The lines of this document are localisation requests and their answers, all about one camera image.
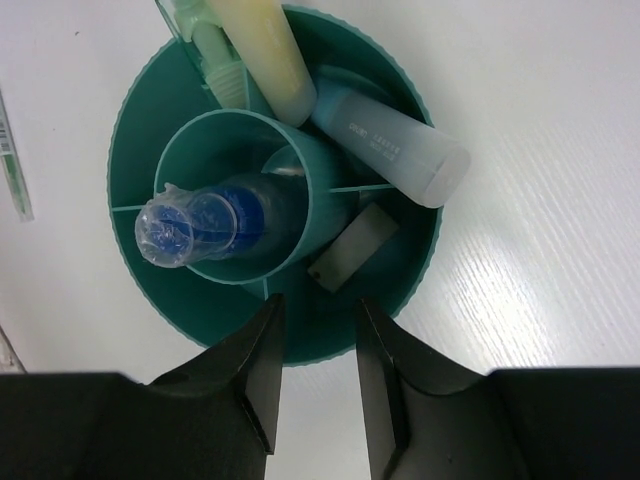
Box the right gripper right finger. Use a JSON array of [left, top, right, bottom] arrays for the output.
[[356, 299, 493, 479]]

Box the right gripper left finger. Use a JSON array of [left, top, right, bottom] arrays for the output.
[[149, 294, 285, 479]]

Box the grey eraser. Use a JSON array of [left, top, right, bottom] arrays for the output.
[[307, 203, 399, 293]]

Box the blue cap spray bottle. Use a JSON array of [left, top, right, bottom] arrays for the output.
[[134, 173, 308, 268]]

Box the blue highlighter marker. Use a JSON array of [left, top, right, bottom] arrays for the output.
[[311, 65, 471, 209]]

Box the yellow highlighter marker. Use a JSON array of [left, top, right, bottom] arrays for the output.
[[209, 0, 317, 127]]

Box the green correction tape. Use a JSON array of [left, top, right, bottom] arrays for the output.
[[155, 0, 248, 109]]

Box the teal round organizer container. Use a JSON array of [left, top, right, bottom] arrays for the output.
[[107, 1, 441, 366]]

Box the green pen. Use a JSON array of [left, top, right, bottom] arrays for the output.
[[1, 99, 34, 222]]

